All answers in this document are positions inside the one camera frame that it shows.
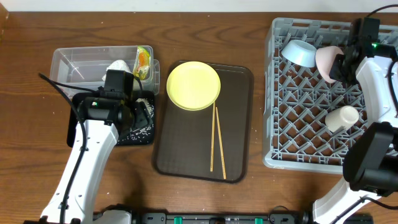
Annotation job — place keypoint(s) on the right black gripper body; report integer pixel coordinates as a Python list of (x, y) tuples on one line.
[(339, 68)]

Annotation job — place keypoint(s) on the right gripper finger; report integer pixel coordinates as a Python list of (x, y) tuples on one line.
[(337, 71), (350, 73)]

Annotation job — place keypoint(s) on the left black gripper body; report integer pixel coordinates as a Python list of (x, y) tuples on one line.
[(131, 117)]

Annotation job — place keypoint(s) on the pile of rice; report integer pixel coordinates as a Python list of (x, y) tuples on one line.
[(143, 130)]

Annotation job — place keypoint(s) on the white pink bowl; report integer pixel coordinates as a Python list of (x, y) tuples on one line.
[(324, 59)]

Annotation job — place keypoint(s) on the white cup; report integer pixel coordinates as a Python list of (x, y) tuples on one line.
[(344, 117)]

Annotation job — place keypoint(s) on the light blue bowl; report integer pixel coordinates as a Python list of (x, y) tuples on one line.
[(300, 53)]

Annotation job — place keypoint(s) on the white tissue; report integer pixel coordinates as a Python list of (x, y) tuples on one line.
[(119, 65)]

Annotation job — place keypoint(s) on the green yellow snack wrapper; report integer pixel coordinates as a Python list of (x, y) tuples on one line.
[(142, 63)]

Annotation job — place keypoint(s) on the yellow plate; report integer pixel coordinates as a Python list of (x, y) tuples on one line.
[(193, 85)]

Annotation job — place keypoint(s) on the wooden chopstick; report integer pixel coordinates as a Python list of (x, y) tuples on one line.
[(220, 143), (212, 137)]

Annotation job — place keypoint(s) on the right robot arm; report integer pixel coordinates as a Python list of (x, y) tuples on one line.
[(368, 172)]

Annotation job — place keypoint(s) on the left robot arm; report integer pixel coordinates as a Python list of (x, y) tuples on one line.
[(104, 124)]

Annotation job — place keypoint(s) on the grey dishwasher rack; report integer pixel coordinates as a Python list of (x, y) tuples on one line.
[(297, 100)]

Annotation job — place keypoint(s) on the black plastic bin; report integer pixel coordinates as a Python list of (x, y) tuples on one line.
[(124, 140)]

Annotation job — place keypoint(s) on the dark brown tray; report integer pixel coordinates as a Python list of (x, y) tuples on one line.
[(183, 144)]

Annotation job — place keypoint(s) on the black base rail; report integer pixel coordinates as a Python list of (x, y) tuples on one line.
[(202, 218)]

